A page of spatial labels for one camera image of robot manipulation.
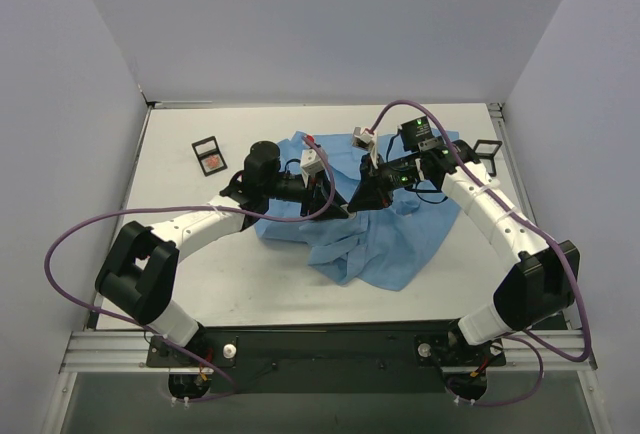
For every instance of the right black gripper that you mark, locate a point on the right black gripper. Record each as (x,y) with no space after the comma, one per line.
(370,183)

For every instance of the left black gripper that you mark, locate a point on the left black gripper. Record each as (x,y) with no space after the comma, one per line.
(311,197)

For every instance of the blue button-up shirt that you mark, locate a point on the blue button-up shirt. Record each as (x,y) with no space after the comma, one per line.
(385,248)

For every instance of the red maple leaf brooch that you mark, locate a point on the red maple leaf brooch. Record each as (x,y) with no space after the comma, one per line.
(213,161)

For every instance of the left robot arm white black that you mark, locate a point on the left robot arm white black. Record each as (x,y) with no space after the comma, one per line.
(139,271)

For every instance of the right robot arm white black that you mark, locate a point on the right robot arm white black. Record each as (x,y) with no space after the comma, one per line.
(539,278)

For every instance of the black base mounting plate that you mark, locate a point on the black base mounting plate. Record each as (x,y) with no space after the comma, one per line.
(398,376)

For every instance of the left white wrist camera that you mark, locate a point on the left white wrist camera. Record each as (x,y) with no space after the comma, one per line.
(311,162)

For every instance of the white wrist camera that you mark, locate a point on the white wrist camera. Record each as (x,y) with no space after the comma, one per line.
(367,140)
(311,162)

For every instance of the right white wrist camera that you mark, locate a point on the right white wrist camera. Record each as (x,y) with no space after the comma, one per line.
(367,140)

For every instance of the right black rectangular frame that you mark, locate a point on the right black rectangular frame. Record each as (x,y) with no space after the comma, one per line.
(487,151)

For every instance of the black rectangular frame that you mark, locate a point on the black rectangular frame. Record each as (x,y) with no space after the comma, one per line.
(203,149)
(487,151)

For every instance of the left black rectangular frame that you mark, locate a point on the left black rectangular frame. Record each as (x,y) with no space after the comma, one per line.
(203,149)

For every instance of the aluminium front rail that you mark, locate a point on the aluminium front rail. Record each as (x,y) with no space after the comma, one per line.
(131,351)

